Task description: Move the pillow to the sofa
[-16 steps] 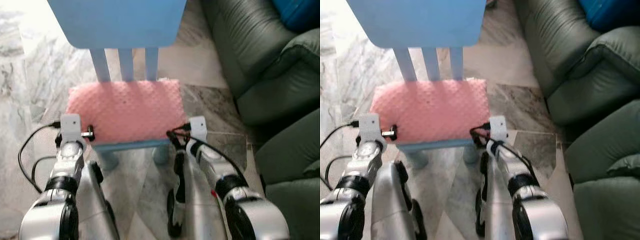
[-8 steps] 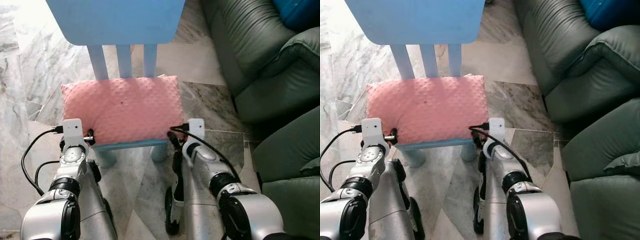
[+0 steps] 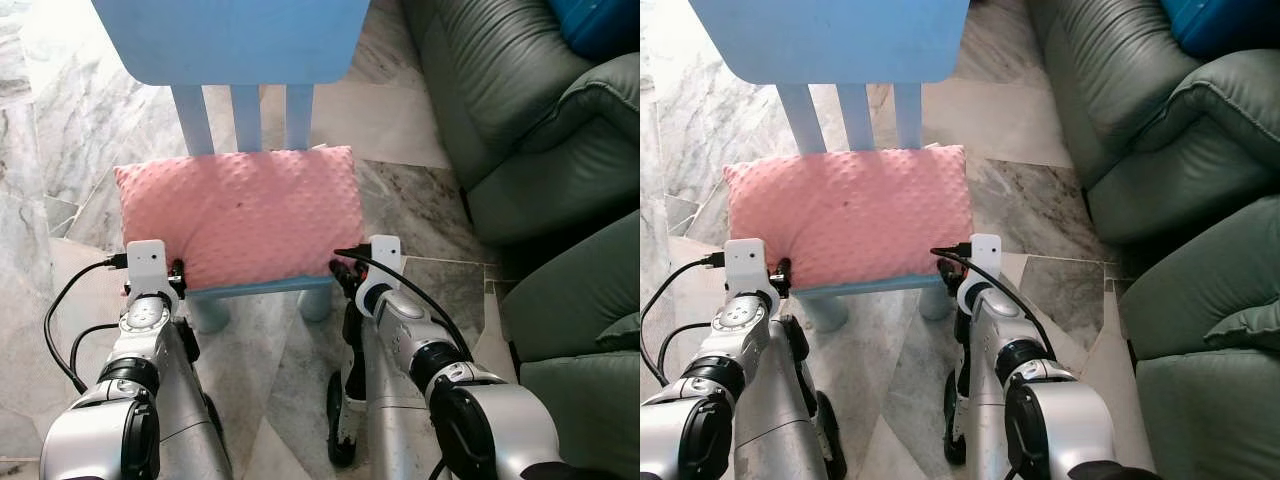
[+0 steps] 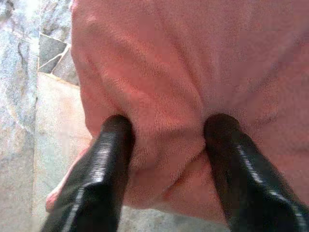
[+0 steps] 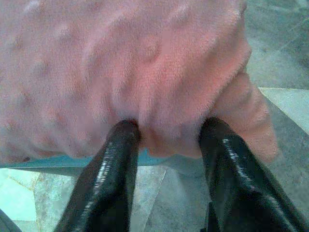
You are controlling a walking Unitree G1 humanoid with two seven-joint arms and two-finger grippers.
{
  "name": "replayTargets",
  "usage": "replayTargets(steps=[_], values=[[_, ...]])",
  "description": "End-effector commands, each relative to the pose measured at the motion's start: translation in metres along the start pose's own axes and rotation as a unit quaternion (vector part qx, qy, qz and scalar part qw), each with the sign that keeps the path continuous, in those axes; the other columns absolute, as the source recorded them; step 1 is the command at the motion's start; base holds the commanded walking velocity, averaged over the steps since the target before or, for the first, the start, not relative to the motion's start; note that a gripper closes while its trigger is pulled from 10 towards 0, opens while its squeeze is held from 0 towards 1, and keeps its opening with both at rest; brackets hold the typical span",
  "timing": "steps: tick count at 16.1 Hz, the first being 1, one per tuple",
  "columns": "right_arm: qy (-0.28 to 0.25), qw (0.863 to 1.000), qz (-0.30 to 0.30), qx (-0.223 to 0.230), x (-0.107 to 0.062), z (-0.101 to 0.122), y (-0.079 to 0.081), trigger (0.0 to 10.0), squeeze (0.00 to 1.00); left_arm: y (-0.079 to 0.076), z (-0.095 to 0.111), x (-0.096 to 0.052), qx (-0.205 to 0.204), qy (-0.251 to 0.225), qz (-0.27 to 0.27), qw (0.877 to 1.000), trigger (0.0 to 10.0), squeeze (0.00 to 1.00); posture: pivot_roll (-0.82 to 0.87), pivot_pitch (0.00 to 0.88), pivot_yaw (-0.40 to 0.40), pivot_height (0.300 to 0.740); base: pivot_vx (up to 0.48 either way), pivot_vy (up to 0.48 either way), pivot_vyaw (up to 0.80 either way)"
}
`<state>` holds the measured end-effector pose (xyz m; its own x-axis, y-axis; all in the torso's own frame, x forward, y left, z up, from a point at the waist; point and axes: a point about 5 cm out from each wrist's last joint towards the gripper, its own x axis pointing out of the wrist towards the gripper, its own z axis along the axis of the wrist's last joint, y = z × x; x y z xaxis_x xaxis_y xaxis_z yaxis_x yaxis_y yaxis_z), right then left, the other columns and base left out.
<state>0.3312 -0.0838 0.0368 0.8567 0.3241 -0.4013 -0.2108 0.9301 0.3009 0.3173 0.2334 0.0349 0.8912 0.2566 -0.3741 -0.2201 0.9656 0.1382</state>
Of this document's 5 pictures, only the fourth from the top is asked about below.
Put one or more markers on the pink fleece pillow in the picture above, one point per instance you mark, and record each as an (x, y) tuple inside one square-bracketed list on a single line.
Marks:
[(173, 72)]

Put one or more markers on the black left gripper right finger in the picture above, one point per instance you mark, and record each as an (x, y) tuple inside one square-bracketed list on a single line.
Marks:
[(251, 183)]

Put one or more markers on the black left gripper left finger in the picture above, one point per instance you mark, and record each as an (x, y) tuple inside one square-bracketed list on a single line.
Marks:
[(96, 178)]

